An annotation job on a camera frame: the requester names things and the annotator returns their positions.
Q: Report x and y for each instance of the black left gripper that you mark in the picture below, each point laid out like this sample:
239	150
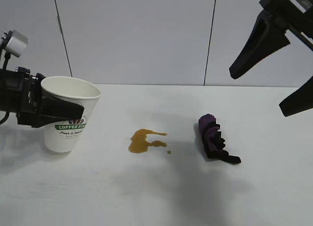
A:
17	96

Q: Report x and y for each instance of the purple and black cloth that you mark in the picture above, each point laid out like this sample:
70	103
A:
212	140

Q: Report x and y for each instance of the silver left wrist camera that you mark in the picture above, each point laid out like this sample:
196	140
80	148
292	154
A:
15	43

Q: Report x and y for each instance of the brown coffee spill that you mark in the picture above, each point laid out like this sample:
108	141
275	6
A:
139	142

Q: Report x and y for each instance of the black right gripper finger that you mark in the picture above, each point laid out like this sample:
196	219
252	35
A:
299	100

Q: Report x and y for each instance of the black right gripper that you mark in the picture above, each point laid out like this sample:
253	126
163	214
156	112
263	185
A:
281	8

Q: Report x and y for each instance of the white paper coffee cup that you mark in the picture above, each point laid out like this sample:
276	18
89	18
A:
61	140

